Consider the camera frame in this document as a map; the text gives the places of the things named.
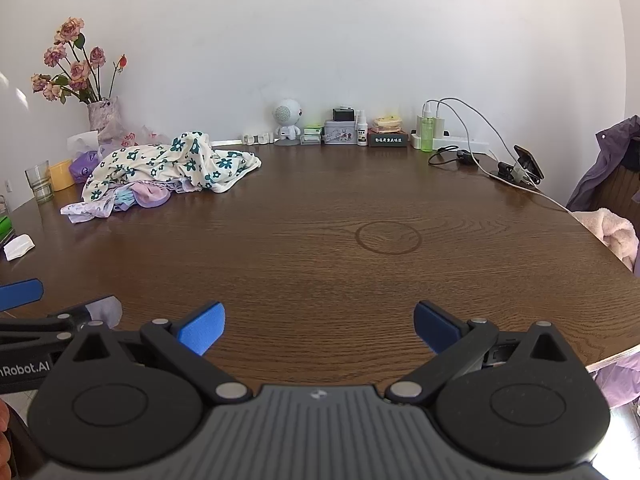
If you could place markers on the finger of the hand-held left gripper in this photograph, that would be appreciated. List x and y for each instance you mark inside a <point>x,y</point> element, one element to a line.
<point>22,293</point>
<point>55,321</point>

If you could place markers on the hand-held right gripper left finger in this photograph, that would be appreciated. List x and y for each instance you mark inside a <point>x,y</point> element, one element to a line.
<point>205,331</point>

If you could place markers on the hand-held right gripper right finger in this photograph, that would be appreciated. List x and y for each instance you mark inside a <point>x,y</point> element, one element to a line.
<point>434,331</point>

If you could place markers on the cream teal-flowered dress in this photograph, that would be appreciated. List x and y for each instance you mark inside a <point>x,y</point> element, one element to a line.
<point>150,160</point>

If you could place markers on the person's left hand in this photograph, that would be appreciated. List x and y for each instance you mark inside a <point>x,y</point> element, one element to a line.
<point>3,420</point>

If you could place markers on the white paper napkin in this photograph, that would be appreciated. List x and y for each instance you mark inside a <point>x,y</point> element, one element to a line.
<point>17,248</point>

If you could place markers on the white cloth piece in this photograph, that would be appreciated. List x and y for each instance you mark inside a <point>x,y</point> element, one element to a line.
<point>106,310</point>

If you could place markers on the green object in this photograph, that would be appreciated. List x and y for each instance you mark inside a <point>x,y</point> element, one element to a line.
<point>4,225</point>

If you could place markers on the pink floral garment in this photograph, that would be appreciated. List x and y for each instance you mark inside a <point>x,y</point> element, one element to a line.
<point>85,211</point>

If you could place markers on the clear drinking glass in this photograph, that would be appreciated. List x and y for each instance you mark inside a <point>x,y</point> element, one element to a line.
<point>39,185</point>

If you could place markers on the yellow cup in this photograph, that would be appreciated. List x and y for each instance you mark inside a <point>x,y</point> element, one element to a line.
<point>61,176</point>

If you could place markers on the light blue garment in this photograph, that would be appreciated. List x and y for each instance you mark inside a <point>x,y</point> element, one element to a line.
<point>123,202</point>

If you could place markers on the purple tissue packet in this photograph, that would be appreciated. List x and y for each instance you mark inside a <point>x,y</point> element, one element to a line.
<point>82,165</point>

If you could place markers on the lilac garment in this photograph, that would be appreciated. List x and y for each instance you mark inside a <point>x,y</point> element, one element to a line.
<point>152,195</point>

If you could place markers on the white tissue pack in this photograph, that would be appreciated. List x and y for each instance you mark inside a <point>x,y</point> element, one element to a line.
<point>82,141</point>

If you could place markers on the clear red-printed plastic bag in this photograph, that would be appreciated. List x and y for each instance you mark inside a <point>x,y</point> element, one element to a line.
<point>131,139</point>

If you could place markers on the white power strip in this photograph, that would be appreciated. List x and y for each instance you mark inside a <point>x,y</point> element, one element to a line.
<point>460,144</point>

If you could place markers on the pale patterned vase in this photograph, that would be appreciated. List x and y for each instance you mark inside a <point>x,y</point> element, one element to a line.
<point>102,117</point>

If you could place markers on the black smartphone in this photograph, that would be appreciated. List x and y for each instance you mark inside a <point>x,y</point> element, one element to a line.
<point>530,160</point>

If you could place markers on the green spray bottle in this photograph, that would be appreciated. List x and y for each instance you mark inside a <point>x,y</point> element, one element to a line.
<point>426,135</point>

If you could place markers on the black lettered box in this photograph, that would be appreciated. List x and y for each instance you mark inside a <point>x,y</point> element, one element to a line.
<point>386,139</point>

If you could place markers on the white clip strip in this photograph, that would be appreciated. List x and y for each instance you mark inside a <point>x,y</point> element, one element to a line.
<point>260,138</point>

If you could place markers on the pink fluffy cloth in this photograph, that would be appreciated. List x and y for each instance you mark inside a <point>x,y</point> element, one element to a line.
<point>615,235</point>

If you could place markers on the white charger adapter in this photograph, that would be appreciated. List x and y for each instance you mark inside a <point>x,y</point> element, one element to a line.
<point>439,125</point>

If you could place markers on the white spray bottle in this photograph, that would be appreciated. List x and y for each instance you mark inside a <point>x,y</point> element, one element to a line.
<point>361,135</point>

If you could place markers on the yellow and pink box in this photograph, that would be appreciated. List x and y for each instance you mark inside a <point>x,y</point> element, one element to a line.
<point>387,122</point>

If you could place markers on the grey printed tin box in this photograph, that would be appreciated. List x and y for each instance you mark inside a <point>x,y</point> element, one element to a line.
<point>340,135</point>

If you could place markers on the green and white small box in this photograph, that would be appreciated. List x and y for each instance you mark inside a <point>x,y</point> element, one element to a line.
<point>311,137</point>

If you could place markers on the white robot figure speaker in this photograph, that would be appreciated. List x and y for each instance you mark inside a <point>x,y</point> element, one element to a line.
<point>286,112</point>

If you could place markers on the black charger block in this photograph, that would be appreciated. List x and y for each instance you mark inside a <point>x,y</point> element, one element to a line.
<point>343,115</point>

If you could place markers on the wooden chair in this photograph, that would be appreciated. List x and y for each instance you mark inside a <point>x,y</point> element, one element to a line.
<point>620,185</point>

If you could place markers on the dried rose bouquet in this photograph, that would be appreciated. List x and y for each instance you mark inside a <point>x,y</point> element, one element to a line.
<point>70,27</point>

